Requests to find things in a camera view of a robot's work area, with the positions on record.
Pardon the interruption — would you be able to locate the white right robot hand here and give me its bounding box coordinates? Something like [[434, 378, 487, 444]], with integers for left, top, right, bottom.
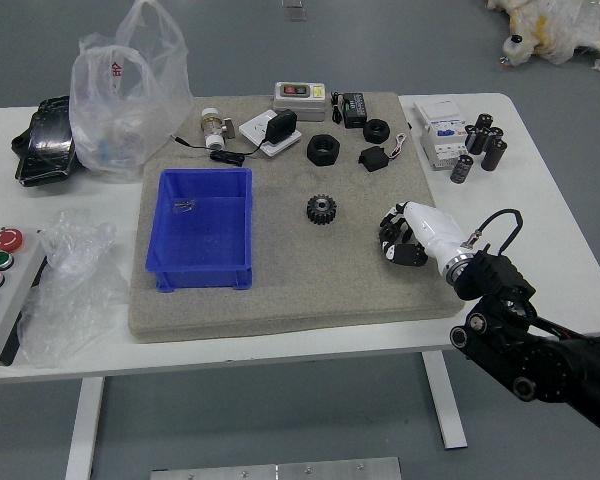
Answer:
[[378, 199, 474, 286]]

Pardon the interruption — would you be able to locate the big black gear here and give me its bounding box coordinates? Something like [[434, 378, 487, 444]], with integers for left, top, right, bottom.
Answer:
[[306, 193, 338, 226]]

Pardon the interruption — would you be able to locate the small black nut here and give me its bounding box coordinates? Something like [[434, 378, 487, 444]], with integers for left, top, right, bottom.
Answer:
[[362, 118, 392, 144]]

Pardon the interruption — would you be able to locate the big black hex nut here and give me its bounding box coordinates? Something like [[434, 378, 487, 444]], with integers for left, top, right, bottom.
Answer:
[[306, 133, 340, 166]]

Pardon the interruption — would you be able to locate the blue plastic box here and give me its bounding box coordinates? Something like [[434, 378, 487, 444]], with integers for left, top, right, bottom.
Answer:
[[144, 167, 254, 293]]

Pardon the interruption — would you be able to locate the grey push-button control box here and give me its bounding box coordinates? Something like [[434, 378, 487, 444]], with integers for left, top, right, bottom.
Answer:
[[0, 227, 49, 367]]

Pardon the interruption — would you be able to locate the white circuit breaker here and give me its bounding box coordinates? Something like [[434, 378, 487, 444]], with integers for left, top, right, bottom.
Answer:
[[412, 98, 474, 172]]

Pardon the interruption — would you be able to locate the grey-brown foam mat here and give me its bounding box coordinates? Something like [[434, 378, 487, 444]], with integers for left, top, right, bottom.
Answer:
[[128, 92, 465, 344]]

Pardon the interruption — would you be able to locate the white table leg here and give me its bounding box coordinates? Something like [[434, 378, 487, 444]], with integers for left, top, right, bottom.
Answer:
[[63, 376, 106, 480], [420, 349, 469, 450]]

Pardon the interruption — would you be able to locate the plush toy in plastic wrap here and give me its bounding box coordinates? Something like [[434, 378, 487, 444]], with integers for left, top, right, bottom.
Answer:
[[483, 0, 600, 77]]

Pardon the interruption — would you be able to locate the brass valve with white ends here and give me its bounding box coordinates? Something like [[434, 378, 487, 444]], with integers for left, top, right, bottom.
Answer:
[[198, 107, 237, 151]]

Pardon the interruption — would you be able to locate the small metal floor plate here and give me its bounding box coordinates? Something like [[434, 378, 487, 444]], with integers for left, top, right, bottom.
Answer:
[[281, 0, 308, 22]]

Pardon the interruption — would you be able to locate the clear plastic bag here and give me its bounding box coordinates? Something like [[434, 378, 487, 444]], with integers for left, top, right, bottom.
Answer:
[[68, 0, 197, 184]]

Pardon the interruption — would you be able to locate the crumpled clear bubble wrap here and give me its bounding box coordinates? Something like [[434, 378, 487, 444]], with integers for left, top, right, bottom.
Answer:
[[17, 208, 131, 369]]

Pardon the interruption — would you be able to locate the black plastic tray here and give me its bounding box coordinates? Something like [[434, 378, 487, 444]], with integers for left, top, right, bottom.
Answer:
[[11, 95, 84, 189]]

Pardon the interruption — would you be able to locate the black power module with cable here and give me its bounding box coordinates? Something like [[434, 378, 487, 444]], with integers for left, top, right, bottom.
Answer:
[[329, 91, 372, 130]]

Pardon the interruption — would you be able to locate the grey switch box red green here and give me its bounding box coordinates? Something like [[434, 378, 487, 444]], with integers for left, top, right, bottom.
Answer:
[[272, 81, 329, 123]]

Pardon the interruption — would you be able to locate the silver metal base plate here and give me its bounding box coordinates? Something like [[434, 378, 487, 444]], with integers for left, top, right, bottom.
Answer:
[[149, 456, 403, 480]]

